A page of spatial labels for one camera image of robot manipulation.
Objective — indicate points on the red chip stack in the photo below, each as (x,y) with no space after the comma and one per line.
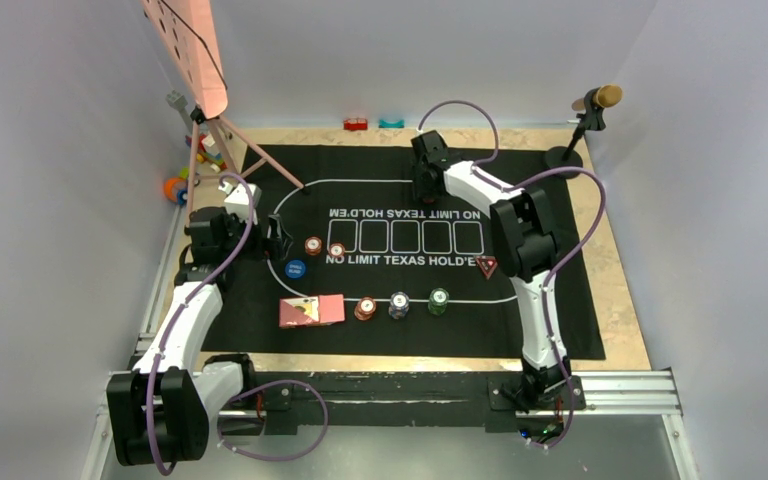
(365,308)

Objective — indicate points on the gold microphone on stand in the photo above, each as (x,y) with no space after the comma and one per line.
(589,112)

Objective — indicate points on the blue chip stack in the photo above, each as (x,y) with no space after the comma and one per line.
(399,305)

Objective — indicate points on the red toy block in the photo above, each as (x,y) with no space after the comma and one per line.
(355,124)

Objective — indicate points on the red chip pile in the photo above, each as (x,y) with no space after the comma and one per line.
(313,246)

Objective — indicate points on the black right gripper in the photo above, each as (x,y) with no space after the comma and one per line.
(420,189)

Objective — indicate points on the green chip stack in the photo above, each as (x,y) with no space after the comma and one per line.
(438,301)

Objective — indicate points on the teal toy block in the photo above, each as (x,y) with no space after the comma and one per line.
(391,123)

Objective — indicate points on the red playing card box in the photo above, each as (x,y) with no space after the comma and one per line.
(321,310)

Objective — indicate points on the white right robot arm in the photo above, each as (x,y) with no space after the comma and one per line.
(524,244)

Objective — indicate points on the single red chip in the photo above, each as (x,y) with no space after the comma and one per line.
(336,250)

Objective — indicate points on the blue small blind button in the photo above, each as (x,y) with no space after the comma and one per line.
(295,269)

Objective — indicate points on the colourful toy block pile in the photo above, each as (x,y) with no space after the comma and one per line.
(208,151)

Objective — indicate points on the pink music stand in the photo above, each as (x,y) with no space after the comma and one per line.
(187,30)

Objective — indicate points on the red triangular spade marker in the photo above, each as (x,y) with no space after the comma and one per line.
(487,265)

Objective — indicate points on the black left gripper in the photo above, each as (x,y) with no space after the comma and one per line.
(276,243)

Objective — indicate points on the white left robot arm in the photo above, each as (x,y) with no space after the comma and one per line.
(162,410)

